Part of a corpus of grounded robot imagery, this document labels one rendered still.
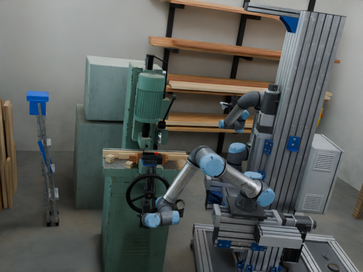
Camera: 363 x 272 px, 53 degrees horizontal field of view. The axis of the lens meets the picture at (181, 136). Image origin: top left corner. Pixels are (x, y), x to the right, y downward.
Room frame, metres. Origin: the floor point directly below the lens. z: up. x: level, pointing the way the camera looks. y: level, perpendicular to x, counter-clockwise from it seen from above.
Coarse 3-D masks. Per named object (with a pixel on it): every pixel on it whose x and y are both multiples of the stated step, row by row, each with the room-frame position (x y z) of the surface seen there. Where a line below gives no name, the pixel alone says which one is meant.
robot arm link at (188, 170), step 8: (192, 152) 1.90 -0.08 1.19; (192, 160) 1.88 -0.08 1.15; (184, 168) 1.89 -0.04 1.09; (192, 168) 1.88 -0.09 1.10; (176, 176) 1.90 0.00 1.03; (184, 176) 1.87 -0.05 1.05; (176, 184) 1.86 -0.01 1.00; (184, 184) 1.87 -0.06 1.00; (168, 192) 1.86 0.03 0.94; (176, 192) 1.85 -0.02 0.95; (160, 200) 1.86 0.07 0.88; (168, 200) 1.84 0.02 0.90; (160, 208) 1.81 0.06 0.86
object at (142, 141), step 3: (138, 135) 2.43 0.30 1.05; (141, 135) 2.38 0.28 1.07; (138, 138) 2.41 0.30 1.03; (141, 138) 2.33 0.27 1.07; (144, 138) 2.34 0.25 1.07; (147, 138) 2.35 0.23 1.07; (138, 141) 2.40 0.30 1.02; (141, 141) 2.31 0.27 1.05; (144, 141) 2.32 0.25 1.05; (147, 141) 2.32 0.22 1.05; (150, 141) 2.33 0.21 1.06; (141, 144) 2.31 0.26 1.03; (144, 144) 2.32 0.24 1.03; (147, 144) 2.33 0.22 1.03; (150, 144) 2.33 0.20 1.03; (141, 147) 2.31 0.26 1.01; (144, 147) 2.32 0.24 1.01; (147, 147) 2.33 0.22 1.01
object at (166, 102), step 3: (165, 99) 2.60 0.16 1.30; (168, 99) 2.61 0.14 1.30; (162, 102) 2.57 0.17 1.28; (165, 102) 2.58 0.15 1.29; (168, 102) 2.58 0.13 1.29; (162, 105) 2.57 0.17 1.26; (165, 105) 2.58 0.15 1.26; (168, 105) 2.58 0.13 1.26; (162, 108) 2.57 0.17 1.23; (165, 108) 2.58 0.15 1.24; (162, 111) 2.57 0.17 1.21; (165, 111) 2.58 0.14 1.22; (162, 114) 2.57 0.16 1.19; (168, 114) 2.59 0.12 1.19; (162, 117) 2.57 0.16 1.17; (168, 117) 2.59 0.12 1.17
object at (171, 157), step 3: (120, 153) 2.32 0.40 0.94; (123, 153) 2.33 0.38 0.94; (126, 153) 2.33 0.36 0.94; (129, 153) 2.34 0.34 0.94; (132, 153) 2.35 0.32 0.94; (120, 156) 2.31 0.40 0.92; (123, 156) 2.32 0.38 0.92; (126, 156) 2.33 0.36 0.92; (171, 156) 2.42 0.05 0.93; (174, 156) 2.43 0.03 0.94; (177, 156) 2.43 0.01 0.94; (180, 156) 2.44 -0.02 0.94; (183, 156) 2.44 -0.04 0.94; (186, 156) 2.45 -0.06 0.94; (168, 159) 2.41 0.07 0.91; (171, 159) 2.42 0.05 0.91; (174, 159) 2.43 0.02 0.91
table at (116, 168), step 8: (104, 160) 2.25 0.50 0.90; (120, 160) 2.29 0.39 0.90; (128, 160) 2.31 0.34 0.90; (168, 160) 2.41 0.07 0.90; (104, 168) 2.13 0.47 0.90; (112, 168) 2.15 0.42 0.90; (120, 168) 2.16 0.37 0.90; (128, 168) 2.18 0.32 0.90; (136, 168) 2.20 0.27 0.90; (168, 168) 2.27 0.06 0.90; (176, 168) 2.29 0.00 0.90; (136, 176) 2.14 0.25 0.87; (168, 176) 2.26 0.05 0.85
